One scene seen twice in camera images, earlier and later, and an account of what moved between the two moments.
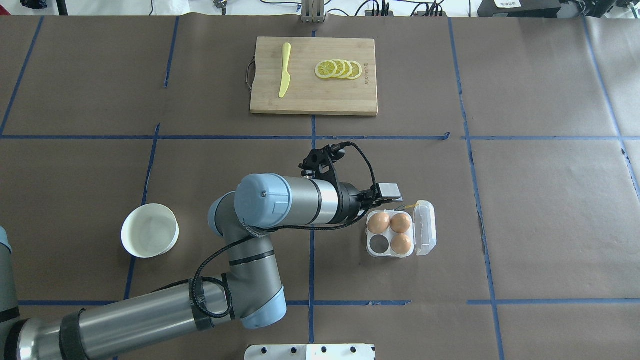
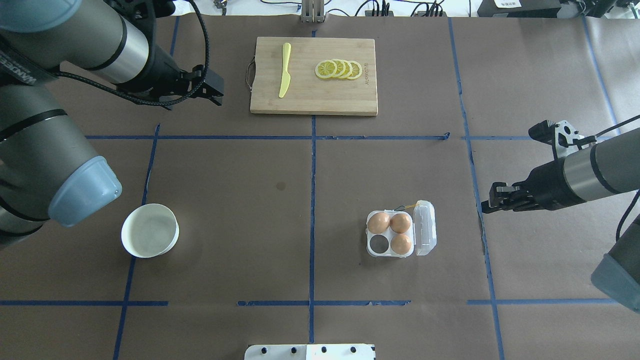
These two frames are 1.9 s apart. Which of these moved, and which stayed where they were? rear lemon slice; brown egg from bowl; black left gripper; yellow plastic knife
Moved: black left gripper
Stayed: brown egg from bowl; rear lemon slice; yellow plastic knife
